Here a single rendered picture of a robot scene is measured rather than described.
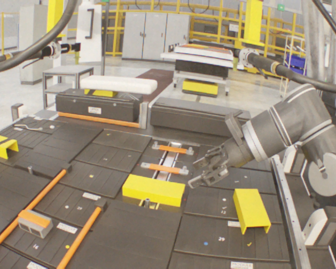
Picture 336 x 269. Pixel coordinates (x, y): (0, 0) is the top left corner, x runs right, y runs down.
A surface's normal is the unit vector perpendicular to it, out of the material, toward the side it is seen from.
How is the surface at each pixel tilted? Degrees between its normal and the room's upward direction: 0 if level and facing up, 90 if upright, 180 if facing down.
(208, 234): 0
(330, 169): 90
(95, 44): 90
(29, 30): 90
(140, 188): 0
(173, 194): 0
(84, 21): 90
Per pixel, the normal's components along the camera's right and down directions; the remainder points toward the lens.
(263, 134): -0.46, -0.08
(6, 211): 0.08, -0.91
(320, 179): -0.84, 0.15
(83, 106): -0.20, 0.38
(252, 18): 0.09, 0.41
